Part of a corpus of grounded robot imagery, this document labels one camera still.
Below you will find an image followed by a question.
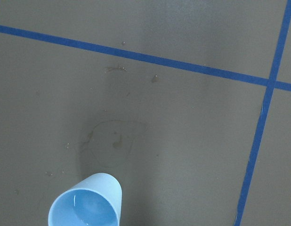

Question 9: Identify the light blue plastic cup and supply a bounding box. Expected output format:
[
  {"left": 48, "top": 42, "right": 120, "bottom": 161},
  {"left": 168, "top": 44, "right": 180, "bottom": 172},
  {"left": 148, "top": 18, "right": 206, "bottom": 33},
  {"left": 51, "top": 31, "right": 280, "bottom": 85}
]
[{"left": 48, "top": 173, "right": 122, "bottom": 226}]

